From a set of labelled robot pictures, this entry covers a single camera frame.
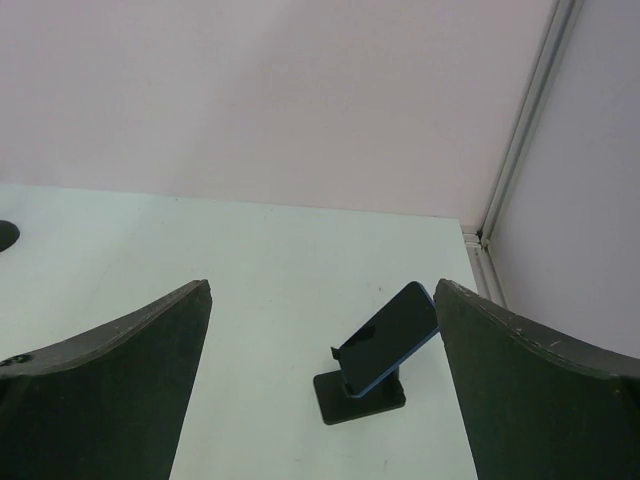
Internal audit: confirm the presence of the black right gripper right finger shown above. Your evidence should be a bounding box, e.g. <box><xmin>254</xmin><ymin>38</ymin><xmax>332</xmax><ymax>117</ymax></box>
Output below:
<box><xmin>434</xmin><ymin>279</ymin><xmax>639</xmax><ymax>479</ymax></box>

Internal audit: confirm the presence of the blue smartphone dark screen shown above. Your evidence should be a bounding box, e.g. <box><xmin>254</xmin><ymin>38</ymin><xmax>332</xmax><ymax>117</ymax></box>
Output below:
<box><xmin>337</xmin><ymin>280</ymin><xmax>442</xmax><ymax>399</ymax></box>

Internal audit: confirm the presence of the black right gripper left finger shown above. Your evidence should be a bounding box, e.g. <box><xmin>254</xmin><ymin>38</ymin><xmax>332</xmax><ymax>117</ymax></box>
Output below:
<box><xmin>1</xmin><ymin>280</ymin><xmax>212</xmax><ymax>479</ymax></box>

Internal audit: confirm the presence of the right aluminium corner post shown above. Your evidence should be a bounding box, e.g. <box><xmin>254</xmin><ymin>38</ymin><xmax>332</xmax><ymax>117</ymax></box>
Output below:
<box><xmin>462</xmin><ymin>1</ymin><xmax>584</xmax><ymax>308</ymax></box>

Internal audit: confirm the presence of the black round-base phone stand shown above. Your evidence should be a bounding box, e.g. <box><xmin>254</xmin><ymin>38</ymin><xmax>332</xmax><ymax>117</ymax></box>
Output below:
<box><xmin>0</xmin><ymin>220</ymin><xmax>20</xmax><ymax>252</ymax></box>

